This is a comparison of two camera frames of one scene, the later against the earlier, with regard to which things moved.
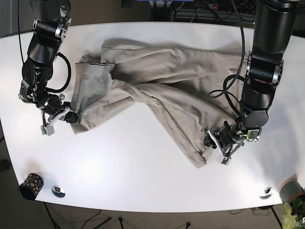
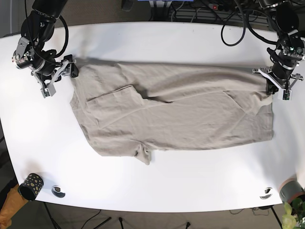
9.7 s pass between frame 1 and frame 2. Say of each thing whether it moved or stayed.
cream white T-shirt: moved
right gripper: moved
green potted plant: stayed
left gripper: moved
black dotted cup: stayed
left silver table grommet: stayed
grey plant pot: stayed
